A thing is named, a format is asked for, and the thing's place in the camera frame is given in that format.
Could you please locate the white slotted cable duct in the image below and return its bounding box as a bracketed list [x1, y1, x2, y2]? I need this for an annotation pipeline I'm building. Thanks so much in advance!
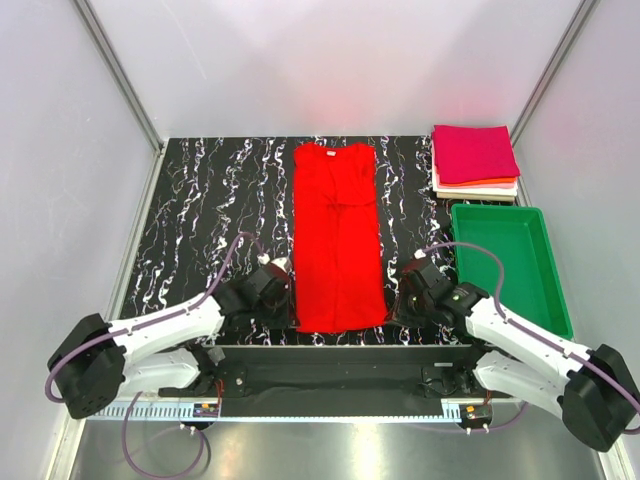
[90, 401, 220, 422]

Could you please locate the left aluminium frame post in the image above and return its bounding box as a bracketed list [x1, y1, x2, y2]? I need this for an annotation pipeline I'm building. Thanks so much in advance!
[70, 0, 164, 152]

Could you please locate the cream folded t shirt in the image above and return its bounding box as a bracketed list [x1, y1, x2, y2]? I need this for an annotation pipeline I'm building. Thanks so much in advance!
[433, 182, 518, 202]

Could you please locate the aluminium frame post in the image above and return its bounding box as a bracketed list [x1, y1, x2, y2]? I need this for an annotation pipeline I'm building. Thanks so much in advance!
[70, 0, 164, 152]
[509, 0, 601, 146]

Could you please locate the black marbled table mat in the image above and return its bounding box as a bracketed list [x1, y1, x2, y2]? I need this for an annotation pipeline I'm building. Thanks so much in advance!
[120, 136, 452, 318]

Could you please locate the purple cable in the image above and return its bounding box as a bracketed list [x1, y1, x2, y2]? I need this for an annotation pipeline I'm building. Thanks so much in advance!
[44, 232, 269, 404]
[419, 242, 640, 434]

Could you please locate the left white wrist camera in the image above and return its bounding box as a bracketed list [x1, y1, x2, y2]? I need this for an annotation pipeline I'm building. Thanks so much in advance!
[258, 253, 292, 275]

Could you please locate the green plastic bin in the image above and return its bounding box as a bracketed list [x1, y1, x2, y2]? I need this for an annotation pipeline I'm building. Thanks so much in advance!
[452, 204, 574, 340]

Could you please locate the red t shirt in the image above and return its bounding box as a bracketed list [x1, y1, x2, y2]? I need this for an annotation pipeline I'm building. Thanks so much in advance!
[293, 143, 387, 334]

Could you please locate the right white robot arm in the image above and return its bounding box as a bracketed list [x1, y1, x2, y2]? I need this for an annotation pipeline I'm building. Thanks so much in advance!
[392, 258, 639, 452]

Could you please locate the right aluminium frame post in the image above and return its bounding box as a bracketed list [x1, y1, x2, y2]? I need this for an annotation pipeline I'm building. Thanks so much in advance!
[509, 0, 601, 146]

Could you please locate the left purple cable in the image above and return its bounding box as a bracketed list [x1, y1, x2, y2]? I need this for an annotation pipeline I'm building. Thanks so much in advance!
[44, 232, 269, 404]

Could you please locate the magenta folded t shirt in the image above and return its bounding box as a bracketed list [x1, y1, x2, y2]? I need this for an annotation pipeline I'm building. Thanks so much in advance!
[432, 125, 520, 185]

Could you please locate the orange folded t shirt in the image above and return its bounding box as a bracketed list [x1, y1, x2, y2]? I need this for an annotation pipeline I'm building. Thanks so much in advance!
[436, 172, 517, 189]

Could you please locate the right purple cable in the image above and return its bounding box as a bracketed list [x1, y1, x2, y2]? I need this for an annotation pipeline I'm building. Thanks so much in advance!
[419, 242, 640, 434]

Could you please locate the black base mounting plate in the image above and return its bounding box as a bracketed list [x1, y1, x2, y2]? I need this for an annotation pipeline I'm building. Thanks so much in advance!
[159, 345, 485, 398]

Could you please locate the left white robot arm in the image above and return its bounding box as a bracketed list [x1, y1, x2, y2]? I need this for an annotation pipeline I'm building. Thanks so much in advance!
[45, 257, 295, 419]

